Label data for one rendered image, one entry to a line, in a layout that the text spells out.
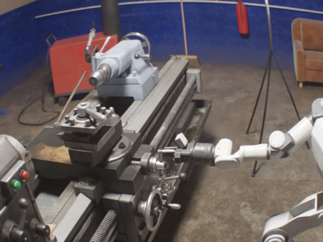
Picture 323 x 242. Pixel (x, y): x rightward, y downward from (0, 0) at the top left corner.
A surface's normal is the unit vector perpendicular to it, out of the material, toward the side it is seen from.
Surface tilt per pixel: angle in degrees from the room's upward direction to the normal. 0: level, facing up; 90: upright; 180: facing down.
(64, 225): 36
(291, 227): 90
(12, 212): 90
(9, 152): 45
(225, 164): 107
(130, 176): 0
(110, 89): 90
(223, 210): 0
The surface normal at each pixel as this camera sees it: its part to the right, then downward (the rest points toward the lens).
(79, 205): 0.48, -0.70
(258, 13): -0.29, 0.45
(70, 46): 0.05, 0.44
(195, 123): -0.10, -0.89
